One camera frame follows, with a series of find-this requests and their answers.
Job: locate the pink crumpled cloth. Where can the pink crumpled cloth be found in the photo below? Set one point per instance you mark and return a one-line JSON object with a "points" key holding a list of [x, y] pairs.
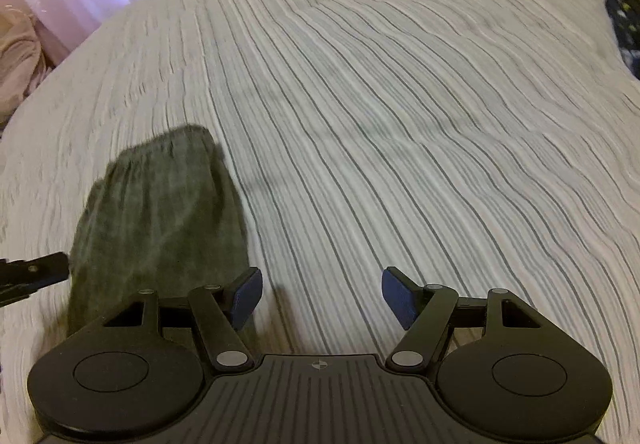
{"points": [[24, 64]]}

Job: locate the dark grey garment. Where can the dark grey garment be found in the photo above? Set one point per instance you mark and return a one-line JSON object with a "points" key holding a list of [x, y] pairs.
{"points": [[165, 216]]}

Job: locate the dark patterned garment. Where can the dark patterned garment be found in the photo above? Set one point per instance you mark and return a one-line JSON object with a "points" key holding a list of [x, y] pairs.
{"points": [[624, 16]]}

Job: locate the white striped bedspread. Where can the white striped bedspread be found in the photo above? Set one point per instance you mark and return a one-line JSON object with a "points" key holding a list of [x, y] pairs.
{"points": [[472, 143]]}

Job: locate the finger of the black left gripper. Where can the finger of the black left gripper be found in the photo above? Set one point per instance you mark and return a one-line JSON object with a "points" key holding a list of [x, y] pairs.
{"points": [[20, 278]]}

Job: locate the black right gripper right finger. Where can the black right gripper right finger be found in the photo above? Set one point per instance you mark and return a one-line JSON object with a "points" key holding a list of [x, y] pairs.
{"points": [[404, 297]]}

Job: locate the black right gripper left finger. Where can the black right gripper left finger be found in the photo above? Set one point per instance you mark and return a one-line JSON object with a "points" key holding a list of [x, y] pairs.
{"points": [[243, 296]]}

